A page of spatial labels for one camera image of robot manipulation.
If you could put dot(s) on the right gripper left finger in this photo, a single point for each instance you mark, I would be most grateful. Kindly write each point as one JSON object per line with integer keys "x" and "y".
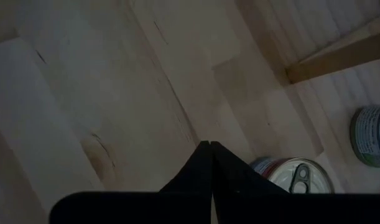
{"x": 196, "y": 175}

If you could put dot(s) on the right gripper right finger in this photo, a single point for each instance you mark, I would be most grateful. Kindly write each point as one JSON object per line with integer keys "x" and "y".
{"x": 230, "y": 175}

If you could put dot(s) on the gold lid blue label can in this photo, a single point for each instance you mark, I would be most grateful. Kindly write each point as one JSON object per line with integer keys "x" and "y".
{"x": 280, "y": 179}

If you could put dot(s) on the silver lid green label can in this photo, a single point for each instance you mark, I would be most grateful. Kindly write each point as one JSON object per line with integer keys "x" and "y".
{"x": 371, "y": 137}

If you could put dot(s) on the wooden slatted shelf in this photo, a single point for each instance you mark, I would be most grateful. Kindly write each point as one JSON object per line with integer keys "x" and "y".
{"x": 339, "y": 60}

